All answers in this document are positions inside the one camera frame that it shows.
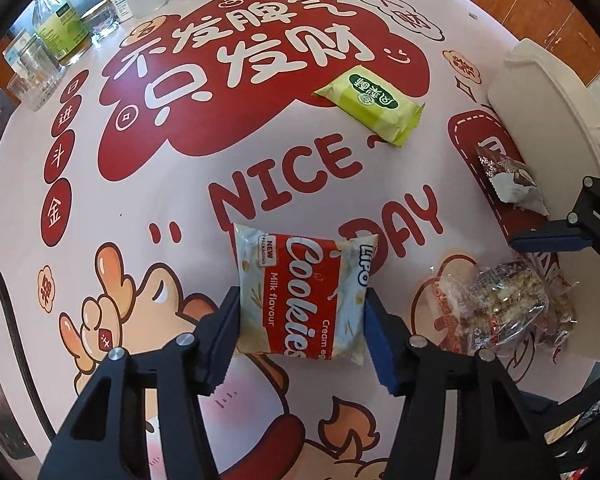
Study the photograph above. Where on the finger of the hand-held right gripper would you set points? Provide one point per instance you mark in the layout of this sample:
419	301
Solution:
550	242

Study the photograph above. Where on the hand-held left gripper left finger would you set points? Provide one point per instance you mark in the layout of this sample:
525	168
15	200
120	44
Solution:
227	330

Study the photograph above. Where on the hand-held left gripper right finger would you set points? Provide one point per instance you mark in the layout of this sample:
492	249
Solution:
380	345

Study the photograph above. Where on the clear nut bar packet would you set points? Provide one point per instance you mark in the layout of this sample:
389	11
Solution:
505	295
560	310

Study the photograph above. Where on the red white cookie packet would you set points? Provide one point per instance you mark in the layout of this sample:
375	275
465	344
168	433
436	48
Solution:
300	290

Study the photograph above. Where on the white plastic bin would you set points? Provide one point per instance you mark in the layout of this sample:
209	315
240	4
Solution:
555	105

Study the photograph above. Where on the clear red-print snack packet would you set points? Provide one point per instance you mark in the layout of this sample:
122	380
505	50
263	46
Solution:
450	305

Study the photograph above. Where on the brown silver snack packet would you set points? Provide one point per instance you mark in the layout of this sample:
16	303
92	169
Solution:
505	170

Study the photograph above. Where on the printed pink table cover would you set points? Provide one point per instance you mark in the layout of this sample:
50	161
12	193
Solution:
180	200

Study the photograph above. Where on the green snack packet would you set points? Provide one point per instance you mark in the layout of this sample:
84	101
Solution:
375	102

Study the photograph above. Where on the wooden cabinet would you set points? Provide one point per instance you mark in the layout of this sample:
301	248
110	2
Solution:
545	15

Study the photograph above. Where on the glass tumbler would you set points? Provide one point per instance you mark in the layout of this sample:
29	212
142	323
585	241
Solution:
40	65
27	92

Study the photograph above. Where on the small glass jar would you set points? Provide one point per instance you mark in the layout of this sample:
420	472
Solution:
100	27

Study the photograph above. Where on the clear bottle with green label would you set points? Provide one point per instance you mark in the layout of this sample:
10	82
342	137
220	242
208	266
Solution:
62	30

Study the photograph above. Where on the small white bottle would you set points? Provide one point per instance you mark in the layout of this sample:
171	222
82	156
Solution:
117	2

